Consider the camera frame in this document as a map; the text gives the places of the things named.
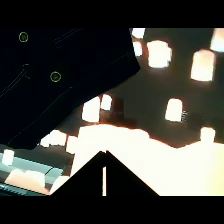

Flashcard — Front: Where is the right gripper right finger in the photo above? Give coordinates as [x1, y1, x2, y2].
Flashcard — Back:
[105, 150, 160, 197]

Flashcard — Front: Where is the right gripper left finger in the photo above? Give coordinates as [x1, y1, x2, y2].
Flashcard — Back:
[50, 150, 106, 197]

